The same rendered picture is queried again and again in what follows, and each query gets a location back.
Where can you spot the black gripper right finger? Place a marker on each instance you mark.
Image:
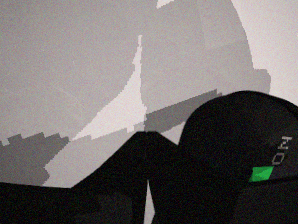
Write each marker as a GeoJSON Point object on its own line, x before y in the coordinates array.
{"type": "Point", "coordinates": [187, 191]}

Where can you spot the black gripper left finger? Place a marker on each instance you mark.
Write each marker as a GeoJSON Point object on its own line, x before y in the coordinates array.
{"type": "Point", "coordinates": [115, 193]}

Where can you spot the dark grey controller unit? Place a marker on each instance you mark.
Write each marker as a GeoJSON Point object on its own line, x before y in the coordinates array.
{"type": "Point", "coordinates": [247, 135]}

